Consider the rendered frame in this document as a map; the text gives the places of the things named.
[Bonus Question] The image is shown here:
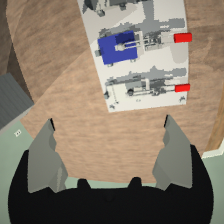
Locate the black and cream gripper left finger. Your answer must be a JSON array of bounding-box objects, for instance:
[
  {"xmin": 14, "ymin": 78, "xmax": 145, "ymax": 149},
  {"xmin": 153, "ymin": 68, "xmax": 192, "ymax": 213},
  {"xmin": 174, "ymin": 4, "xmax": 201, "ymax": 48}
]
[{"xmin": 8, "ymin": 118, "xmax": 68, "ymax": 224}]

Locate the blue flat plate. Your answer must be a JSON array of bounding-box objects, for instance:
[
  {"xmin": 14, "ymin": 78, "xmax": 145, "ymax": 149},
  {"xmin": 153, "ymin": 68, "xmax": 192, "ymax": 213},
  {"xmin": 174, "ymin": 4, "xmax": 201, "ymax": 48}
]
[{"xmin": 98, "ymin": 30, "xmax": 138, "ymax": 65}]

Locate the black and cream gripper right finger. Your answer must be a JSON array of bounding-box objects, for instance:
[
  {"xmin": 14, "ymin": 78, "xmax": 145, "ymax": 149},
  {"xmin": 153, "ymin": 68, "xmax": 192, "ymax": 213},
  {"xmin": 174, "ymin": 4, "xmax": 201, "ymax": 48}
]
[{"xmin": 152, "ymin": 114, "xmax": 214, "ymax": 224}]

